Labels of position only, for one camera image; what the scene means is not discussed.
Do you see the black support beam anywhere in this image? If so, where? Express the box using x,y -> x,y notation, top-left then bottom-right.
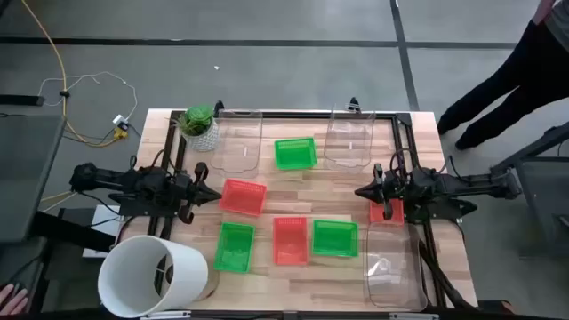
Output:
30,212 -> 117,253

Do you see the dark metal workbench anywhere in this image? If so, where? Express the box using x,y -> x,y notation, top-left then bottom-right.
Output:
490,120 -> 569,259

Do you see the grey side table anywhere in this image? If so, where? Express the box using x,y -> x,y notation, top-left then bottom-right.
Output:
0,114 -> 68,244

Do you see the yellow cable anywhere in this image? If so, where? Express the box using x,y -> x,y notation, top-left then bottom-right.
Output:
20,0 -> 130,148

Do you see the person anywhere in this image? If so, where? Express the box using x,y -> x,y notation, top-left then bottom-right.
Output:
437,0 -> 569,151

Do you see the black aluminium extrusion frame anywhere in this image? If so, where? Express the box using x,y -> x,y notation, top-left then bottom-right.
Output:
146,109 -> 479,312

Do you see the red plastic mesh basket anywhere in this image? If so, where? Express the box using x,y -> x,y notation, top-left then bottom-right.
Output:
272,216 -> 309,267
368,198 -> 405,226
219,178 -> 268,218

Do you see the thin white cable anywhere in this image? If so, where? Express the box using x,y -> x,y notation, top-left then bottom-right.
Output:
37,70 -> 139,124

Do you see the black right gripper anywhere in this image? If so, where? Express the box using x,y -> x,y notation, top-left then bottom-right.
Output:
354,163 -> 408,221

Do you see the person's hand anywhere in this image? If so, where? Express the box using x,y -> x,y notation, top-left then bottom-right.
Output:
0,284 -> 30,316

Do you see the silver aluminium bracket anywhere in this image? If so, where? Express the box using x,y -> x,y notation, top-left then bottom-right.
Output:
140,309 -> 192,320
389,312 -> 440,320

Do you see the large clear plastic bin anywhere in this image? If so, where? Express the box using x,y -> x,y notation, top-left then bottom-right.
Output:
364,220 -> 430,312

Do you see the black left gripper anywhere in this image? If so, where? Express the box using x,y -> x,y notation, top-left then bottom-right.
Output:
176,162 -> 223,224

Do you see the green plastic mesh basket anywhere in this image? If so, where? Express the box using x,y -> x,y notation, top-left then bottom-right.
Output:
311,219 -> 360,259
274,137 -> 318,172
212,221 -> 257,274

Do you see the black cable bundle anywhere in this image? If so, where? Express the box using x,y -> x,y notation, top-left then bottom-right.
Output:
417,237 -> 475,312

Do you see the white paper sheet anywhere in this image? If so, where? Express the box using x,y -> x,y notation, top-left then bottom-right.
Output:
82,204 -> 122,260

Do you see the green plant in white pot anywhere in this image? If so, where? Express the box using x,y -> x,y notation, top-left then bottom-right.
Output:
171,105 -> 221,153

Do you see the black flat bar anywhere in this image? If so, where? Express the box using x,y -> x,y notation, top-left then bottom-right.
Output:
0,94 -> 46,108

